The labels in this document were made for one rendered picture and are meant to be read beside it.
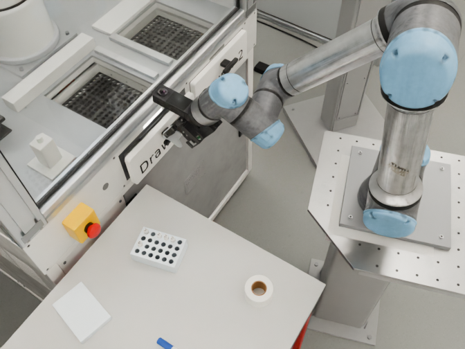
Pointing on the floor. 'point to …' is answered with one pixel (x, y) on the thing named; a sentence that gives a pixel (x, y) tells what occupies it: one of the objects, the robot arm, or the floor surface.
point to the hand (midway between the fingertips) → (167, 130)
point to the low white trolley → (177, 289)
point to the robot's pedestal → (350, 280)
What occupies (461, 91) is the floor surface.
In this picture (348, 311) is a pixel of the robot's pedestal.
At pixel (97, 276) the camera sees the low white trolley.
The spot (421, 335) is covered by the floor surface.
